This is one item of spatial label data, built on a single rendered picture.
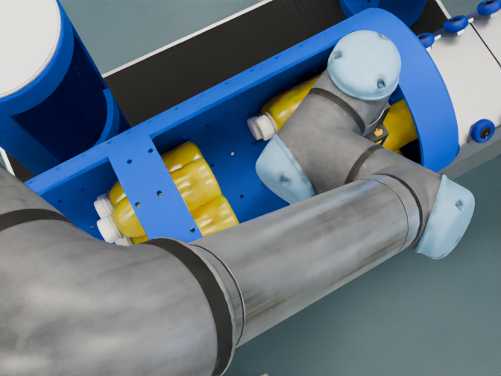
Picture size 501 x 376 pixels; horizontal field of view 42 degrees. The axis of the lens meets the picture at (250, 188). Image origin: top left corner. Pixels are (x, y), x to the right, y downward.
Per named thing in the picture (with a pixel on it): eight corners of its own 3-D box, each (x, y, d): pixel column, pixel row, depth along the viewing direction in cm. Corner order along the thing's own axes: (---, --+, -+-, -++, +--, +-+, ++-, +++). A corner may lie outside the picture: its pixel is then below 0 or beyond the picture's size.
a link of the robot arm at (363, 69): (310, 69, 67) (358, 9, 68) (304, 109, 77) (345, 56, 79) (374, 112, 65) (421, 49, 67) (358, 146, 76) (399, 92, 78)
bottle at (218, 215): (236, 223, 104) (142, 273, 102) (219, 188, 101) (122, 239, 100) (247, 238, 98) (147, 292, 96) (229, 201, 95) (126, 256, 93)
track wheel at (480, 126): (496, 118, 115) (489, 113, 117) (475, 129, 115) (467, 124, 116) (498, 137, 118) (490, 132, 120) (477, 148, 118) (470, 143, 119)
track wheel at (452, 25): (474, 24, 121) (471, 13, 121) (453, 34, 121) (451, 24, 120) (460, 22, 125) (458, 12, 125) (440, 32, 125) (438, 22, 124)
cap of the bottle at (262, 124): (261, 113, 106) (251, 117, 106) (267, 116, 102) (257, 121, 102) (271, 133, 107) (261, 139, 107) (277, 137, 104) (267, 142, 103)
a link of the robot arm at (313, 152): (323, 204, 62) (388, 118, 64) (238, 155, 68) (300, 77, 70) (339, 236, 69) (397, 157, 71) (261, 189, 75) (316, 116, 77)
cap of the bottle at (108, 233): (121, 243, 96) (110, 249, 95) (117, 230, 99) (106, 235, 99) (109, 224, 93) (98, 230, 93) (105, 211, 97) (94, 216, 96)
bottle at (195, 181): (227, 202, 97) (126, 256, 95) (215, 182, 102) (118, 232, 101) (210, 167, 93) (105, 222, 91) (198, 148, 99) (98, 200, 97)
